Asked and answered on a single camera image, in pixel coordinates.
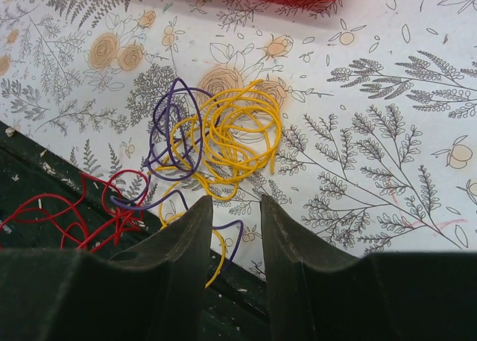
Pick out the purple thin cable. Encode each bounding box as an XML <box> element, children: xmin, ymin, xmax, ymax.
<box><xmin>110</xmin><ymin>77</ymin><xmax>245</xmax><ymax>273</ymax></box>

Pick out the red thin cable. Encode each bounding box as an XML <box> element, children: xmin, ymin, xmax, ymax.
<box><xmin>0</xmin><ymin>169</ymin><xmax>152</xmax><ymax>253</ymax></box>

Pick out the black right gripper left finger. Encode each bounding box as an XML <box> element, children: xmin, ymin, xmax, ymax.
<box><xmin>1</xmin><ymin>196</ymin><xmax>213</xmax><ymax>340</ymax></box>

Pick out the floral table mat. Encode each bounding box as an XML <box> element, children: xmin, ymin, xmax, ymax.
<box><xmin>1</xmin><ymin>0</ymin><xmax>476</xmax><ymax>282</ymax></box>

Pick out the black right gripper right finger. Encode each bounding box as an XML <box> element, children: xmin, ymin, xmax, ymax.
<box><xmin>260</xmin><ymin>196</ymin><xmax>476</xmax><ymax>340</ymax></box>

